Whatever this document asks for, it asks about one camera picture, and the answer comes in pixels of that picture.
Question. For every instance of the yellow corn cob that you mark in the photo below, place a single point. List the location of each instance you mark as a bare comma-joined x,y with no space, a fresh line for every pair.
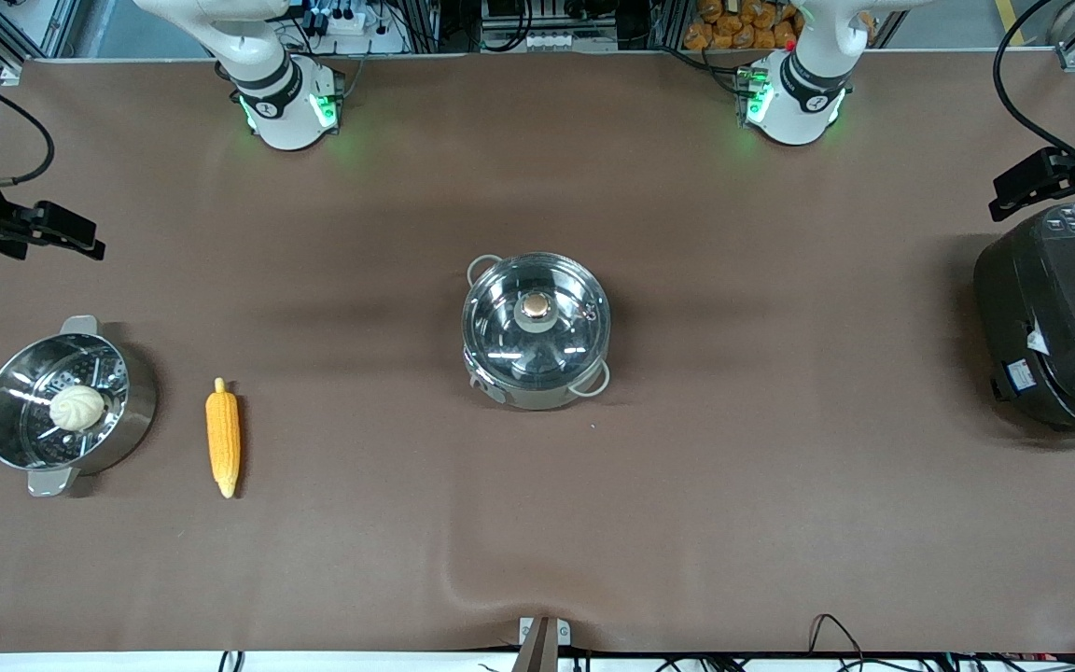
222,437

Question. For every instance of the glass lid with bronze knob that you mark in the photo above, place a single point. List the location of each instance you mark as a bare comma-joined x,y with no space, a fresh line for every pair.
535,322

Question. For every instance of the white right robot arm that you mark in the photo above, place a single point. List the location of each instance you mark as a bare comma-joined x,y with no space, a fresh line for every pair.
287,114

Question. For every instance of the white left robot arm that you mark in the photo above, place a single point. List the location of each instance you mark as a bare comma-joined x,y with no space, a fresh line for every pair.
797,110

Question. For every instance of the steel steamer pot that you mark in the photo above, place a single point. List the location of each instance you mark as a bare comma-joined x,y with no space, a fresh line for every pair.
132,411

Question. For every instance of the black rice cooker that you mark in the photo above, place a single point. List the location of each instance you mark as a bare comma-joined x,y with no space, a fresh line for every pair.
1060,317

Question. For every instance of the white steamed bun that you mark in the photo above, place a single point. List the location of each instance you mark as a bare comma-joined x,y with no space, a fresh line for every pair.
77,408

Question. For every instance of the bag of orange buns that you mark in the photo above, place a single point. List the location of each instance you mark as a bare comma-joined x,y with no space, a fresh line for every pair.
743,26

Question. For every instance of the power strip with black plugs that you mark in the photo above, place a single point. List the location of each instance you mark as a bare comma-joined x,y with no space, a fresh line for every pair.
351,20

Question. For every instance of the brown table mat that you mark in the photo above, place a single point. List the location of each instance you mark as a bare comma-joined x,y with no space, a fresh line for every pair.
360,532

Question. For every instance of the white power strip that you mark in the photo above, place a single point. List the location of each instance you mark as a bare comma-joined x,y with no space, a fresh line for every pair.
551,41

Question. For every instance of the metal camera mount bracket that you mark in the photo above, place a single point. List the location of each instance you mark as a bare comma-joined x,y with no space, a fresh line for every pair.
543,638

